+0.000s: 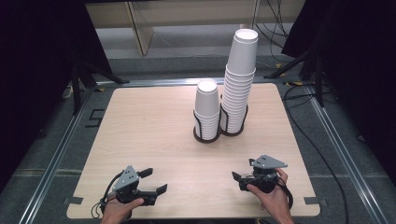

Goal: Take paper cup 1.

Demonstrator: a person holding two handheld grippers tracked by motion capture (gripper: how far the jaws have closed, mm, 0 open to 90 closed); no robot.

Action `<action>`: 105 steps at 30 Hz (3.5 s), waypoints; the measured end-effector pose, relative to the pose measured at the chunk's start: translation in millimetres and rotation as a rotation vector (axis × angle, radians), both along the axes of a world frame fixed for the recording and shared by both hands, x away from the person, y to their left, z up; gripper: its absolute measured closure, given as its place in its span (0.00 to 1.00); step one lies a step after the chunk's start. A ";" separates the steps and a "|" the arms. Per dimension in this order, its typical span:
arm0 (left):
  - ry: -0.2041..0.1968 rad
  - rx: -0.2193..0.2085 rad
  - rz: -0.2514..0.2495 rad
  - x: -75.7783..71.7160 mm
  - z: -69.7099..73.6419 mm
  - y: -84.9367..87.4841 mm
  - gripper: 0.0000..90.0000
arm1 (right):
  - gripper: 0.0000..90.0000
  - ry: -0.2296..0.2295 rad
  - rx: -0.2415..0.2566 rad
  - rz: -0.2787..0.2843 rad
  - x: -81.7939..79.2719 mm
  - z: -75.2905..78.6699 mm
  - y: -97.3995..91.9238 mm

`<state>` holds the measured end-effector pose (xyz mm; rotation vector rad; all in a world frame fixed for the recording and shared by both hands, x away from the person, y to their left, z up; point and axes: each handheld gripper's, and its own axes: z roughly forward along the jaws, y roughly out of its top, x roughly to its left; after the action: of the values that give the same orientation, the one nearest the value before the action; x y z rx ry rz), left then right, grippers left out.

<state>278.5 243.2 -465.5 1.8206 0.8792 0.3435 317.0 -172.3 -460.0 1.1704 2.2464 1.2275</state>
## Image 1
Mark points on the short stack of paper cups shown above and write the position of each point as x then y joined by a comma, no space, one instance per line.
207,102

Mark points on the aluminium floor rail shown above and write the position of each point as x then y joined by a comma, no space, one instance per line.
345,161
174,81
53,165

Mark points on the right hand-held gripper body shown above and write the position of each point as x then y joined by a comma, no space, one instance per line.
264,180

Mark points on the dark curtain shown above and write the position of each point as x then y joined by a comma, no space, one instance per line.
361,77
34,77

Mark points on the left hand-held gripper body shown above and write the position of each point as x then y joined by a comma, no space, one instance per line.
126,180

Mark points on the black double cup holder rack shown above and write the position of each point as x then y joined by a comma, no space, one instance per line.
205,141

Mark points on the light wooden furniture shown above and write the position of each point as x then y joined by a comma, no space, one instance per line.
141,34

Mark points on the person's right hand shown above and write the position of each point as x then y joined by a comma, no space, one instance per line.
275,200

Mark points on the person's left hand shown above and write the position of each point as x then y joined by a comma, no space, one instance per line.
116,213

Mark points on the black metal stand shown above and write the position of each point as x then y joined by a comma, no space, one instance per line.
76,90
318,81

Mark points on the tall stack of paper cups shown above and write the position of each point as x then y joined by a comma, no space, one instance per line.
241,62

